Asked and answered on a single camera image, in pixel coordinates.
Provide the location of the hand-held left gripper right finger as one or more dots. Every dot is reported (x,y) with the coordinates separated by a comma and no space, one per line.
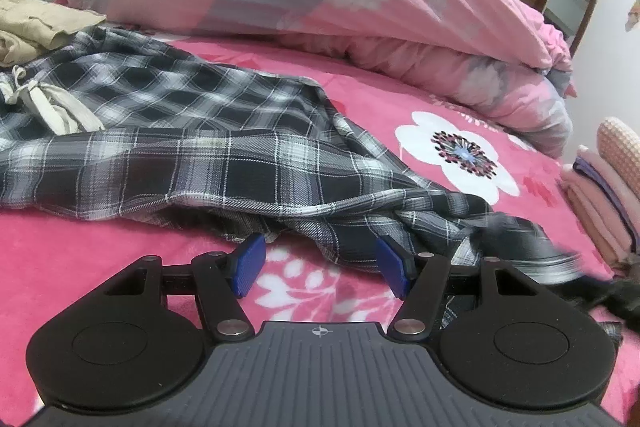
(392,268)

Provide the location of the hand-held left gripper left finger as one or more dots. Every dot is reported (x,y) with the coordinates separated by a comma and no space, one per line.
(248,267)

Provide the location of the black white plaid pants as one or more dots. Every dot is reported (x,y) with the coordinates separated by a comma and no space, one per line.
(200,142)

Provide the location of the pale pink folded garment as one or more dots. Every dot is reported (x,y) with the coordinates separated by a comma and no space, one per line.
(592,157)
(590,217)

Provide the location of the purple folded garment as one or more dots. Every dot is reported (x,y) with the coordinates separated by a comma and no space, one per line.
(617,202)

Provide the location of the pink floral bed sheet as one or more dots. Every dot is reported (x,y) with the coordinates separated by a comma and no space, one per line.
(125,252)

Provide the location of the beige folded pants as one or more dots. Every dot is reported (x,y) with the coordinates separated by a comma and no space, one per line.
(35,24)

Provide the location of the colourful wall sticker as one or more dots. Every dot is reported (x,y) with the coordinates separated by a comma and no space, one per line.
(634,14)

